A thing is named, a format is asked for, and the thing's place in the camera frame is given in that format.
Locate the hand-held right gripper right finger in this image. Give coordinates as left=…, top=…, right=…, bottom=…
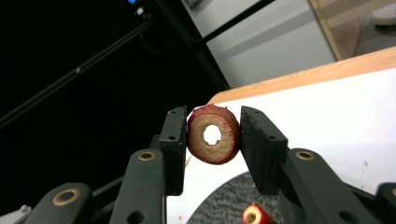
left=240, top=105, right=384, bottom=224

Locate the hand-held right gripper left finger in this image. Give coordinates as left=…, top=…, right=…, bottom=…
left=108, top=105, right=188, bottom=224

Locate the red cored hawthorn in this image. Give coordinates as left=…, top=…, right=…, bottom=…
left=242, top=203, right=273, bottom=224
left=186, top=104, right=242, bottom=166

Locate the black round plate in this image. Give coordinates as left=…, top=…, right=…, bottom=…
left=186, top=171, right=283, bottom=224

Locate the white board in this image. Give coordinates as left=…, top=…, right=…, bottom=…
left=165, top=66, right=396, bottom=224

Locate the wooden table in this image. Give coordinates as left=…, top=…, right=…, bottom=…
left=207, top=46, right=396, bottom=105

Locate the white cabinet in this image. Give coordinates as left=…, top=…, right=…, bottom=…
left=183, top=0, right=338, bottom=90

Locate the black metal stand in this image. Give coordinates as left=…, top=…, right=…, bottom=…
left=0, top=0, right=276, bottom=130

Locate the light wooden desk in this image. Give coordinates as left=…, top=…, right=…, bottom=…
left=307, top=0, right=396, bottom=62

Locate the device with blue light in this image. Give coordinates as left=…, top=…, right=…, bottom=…
left=125, top=0, right=146, bottom=17

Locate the black curtain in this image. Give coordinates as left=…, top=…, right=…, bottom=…
left=0, top=0, right=225, bottom=216

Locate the white slipper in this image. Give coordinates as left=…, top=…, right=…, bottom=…
left=371, top=2, right=396, bottom=27

